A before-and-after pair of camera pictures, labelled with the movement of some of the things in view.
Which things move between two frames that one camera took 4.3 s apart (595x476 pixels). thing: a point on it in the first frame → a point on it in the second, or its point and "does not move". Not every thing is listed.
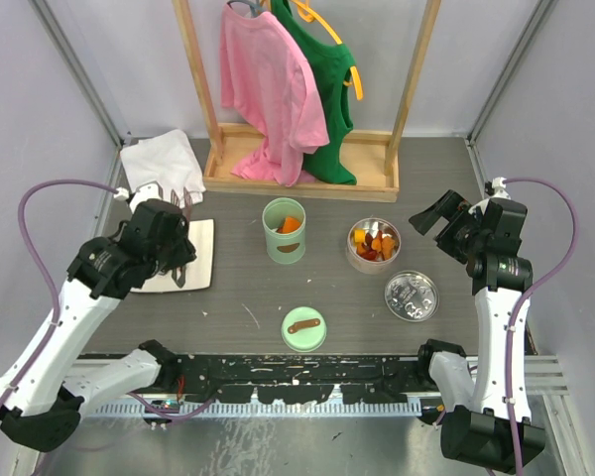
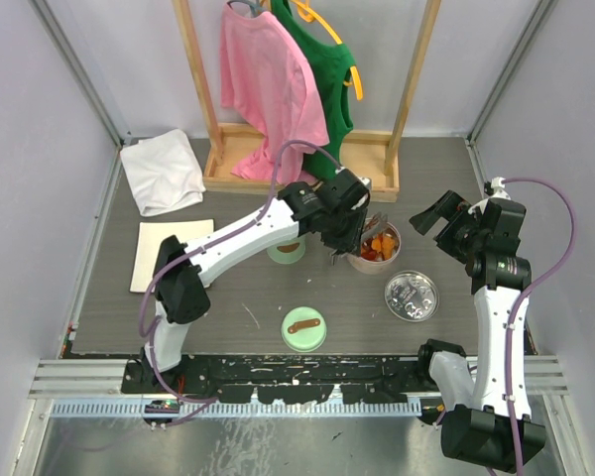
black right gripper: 448,205 does not move
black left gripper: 185,252 → 350,243
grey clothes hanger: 254,4 does not move
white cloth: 167,157 does not move
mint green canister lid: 303,329 does not move
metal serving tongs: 179,273 → 375,222
